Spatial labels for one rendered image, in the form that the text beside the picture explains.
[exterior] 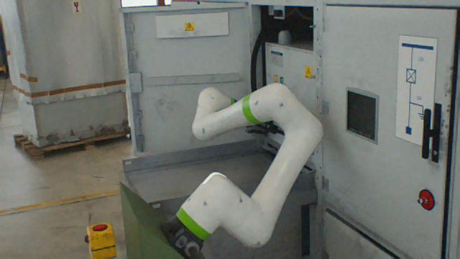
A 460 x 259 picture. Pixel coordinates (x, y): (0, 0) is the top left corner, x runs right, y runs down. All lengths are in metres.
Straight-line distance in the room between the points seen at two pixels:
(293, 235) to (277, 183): 0.53
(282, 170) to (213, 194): 0.29
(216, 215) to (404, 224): 0.57
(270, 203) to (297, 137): 0.26
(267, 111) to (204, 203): 0.40
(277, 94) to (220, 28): 0.89
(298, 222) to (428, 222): 0.72
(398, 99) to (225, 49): 1.21
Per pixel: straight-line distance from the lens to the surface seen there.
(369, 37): 1.72
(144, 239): 1.49
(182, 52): 2.63
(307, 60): 2.18
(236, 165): 2.48
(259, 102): 1.80
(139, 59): 2.66
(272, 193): 1.72
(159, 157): 2.50
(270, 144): 2.58
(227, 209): 1.60
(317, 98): 2.06
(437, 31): 1.49
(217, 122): 2.01
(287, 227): 2.20
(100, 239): 1.82
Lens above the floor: 1.66
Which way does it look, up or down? 15 degrees down
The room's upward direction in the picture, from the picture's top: 3 degrees counter-clockwise
